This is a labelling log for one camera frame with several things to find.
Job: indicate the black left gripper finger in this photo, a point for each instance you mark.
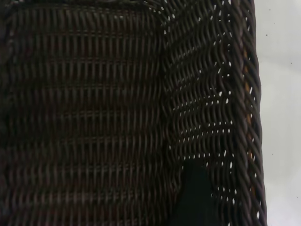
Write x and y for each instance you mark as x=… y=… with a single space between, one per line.
x=195 y=200

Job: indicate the black woven basket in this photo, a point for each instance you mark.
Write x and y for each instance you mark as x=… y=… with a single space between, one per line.
x=94 y=94

